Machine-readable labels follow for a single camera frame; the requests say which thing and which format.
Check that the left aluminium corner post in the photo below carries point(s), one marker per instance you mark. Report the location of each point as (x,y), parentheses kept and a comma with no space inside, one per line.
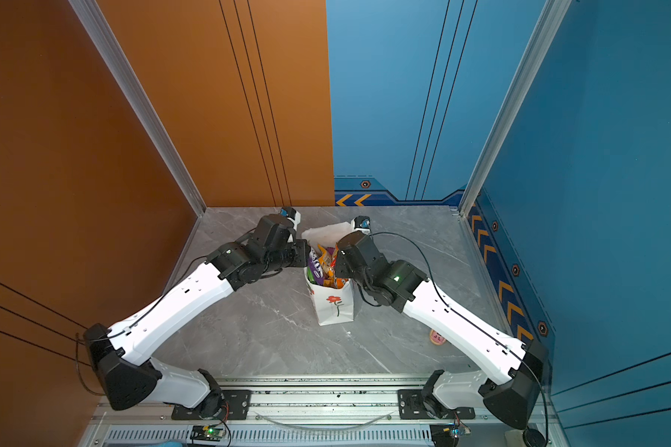
(105,41)

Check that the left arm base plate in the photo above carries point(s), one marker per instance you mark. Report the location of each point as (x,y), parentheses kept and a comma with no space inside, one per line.
(229,403)

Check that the aluminium corner post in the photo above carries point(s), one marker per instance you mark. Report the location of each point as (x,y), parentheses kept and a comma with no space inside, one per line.
(543,35)
(105,41)

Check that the orange Fox's fruits candy bag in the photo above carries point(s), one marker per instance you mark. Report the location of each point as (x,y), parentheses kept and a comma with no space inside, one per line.
(328,260)

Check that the right electronics board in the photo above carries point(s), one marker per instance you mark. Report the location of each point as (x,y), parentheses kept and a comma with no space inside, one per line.
(457,430)

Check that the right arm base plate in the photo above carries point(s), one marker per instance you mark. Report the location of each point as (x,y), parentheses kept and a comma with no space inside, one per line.
(411,406)

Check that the left electronics board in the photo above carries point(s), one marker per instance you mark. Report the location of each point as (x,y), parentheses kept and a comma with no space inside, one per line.
(209,435)

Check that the white floral paper bag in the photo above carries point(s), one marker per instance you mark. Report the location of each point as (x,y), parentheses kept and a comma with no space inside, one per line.
(331,294)

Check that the right aluminium corner post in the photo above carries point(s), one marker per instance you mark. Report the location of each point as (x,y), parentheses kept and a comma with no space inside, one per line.
(543,35)

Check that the electronics board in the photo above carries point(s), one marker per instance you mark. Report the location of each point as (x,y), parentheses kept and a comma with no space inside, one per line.
(457,430)
(209,435)

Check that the purple white snack packet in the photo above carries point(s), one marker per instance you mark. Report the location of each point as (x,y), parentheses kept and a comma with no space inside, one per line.
(315,268)

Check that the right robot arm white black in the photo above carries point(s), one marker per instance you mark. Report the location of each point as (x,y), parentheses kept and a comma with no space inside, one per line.
(513,370)

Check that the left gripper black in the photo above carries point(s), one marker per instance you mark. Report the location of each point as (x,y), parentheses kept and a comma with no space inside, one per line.
(303,253)

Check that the aluminium front rail frame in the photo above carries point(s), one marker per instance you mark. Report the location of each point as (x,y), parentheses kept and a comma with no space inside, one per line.
(315,410)

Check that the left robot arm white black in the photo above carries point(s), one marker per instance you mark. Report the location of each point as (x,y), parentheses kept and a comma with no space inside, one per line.
(122,355)

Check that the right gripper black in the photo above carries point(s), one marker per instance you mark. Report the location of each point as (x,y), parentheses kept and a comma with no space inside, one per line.
(341,263)

